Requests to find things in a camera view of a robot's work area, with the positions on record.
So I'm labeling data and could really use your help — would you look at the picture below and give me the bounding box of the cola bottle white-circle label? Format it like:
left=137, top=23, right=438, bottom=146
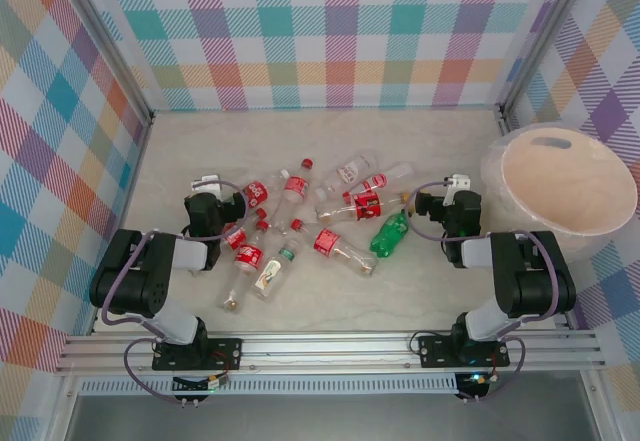
left=227, top=179, right=270, bottom=211

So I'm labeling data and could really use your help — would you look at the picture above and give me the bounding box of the clear bottle white cap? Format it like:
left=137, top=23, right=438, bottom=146
left=263, top=168, right=292, bottom=227

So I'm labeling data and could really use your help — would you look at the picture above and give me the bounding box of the green plastic bottle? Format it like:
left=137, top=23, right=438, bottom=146
left=368, top=211, right=412, bottom=259

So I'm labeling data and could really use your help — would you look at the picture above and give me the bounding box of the clear bottle red oval label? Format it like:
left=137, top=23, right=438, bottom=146
left=342, top=161, right=416, bottom=202

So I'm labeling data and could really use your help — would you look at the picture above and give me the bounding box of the orange-capped bottle red black label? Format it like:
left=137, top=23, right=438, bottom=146
left=313, top=191, right=412, bottom=226

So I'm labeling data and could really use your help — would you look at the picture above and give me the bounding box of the green-capped bottle white label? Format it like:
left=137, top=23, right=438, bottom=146
left=249, top=240, right=303, bottom=304

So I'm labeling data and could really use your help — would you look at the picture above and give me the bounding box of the clear bottle white red label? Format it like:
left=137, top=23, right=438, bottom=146
left=314, top=152, right=380, bottom=201

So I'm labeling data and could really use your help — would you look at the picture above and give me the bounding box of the beige round bin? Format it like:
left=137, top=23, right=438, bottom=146
left=480, top=121, right=640, bottom=266

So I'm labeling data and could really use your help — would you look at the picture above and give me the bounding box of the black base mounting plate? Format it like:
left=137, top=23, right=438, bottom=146
left=417, top=334, right=511, bottom=370
left=151, top=336, right=244, bottom=373

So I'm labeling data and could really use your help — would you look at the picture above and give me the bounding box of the grey metal panel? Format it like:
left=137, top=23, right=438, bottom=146
left=63, top=393, right=604, bottom=441

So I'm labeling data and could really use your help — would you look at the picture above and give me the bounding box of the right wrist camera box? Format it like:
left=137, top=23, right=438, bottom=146
left=442, top=174, right=472, bottom=207

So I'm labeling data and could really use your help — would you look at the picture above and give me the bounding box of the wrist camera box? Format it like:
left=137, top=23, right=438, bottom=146
left=192, top=174, right=221, bottom=197
left=442, top=174, right=472, bottom=207

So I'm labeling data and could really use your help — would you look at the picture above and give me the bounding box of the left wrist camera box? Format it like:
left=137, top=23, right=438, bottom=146
left=192, top=174, right=221, bottom=197

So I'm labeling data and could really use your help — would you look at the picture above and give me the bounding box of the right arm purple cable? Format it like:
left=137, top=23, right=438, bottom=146
left=404, top=179, right=559, bottom=405

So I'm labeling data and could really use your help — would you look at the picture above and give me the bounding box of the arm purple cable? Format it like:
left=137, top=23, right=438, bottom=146
left=101, top=179, right=250, bottom=406
left=404, top=179, right=559, bottom=405

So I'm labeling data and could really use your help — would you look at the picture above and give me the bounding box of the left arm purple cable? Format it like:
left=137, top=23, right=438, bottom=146
left=101, top=179, right=250, bottom=406

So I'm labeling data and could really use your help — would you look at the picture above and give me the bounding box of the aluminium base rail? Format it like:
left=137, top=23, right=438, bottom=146
left=54, top=329, right=607, bottom=376

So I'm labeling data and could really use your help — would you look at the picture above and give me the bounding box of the black connector bracket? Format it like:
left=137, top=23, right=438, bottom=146
left=172, top=376, right=211, bottom=407
left=455, top=374, right=494, bottom=405

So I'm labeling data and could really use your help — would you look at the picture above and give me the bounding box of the white slotted cable duct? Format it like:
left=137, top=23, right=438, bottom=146
left=78, top=373, right=460, bottom=396

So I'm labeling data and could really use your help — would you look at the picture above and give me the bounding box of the aluminium frame post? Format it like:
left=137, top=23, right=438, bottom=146
left=497, top=0, right=601, bottom=130
left=59, top=0, right=155, bottom=128

